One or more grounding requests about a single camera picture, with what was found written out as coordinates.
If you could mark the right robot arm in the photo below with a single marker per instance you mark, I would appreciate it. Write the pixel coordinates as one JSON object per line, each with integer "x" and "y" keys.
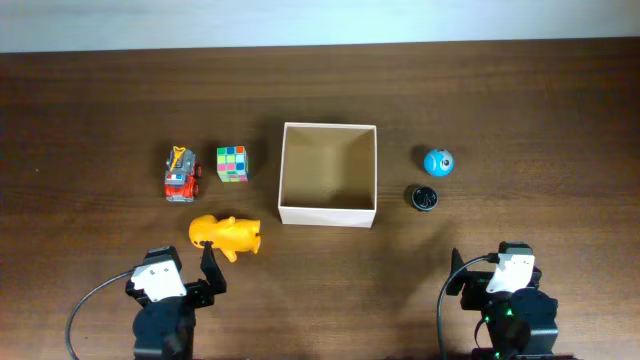
{"x": 522, "y": 326}

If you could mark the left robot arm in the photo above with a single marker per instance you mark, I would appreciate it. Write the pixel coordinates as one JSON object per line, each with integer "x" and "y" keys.
{"x": 164, "y": 327}

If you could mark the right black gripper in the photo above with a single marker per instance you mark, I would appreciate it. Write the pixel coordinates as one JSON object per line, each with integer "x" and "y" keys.
{"x": 475, "y": 286}

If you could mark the multicoloured puzzle cube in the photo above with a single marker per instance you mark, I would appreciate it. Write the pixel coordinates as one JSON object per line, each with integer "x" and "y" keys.
{"x": 232, "y": 164}

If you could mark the red toy fire truck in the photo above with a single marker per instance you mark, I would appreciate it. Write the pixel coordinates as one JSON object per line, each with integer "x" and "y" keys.
{"x": 181, "y": 176}

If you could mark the blue ball toy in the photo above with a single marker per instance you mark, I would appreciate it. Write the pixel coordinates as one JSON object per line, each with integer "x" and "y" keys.
{"x": 438, "y": 163}

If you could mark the white cardboard box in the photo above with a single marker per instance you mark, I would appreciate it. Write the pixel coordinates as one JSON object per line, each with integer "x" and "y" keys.
{"x": 328, "y": 175}

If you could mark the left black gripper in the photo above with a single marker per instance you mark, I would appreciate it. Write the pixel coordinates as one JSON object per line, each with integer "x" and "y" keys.
{"x": 204, "y": 295}

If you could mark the yellow toy dog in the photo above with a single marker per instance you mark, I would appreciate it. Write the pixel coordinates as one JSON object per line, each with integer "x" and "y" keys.
{"x": 230, "y": 235}

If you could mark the black round cap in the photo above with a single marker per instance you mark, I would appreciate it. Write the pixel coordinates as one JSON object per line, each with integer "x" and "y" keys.
{"x": 424, "y": 199}

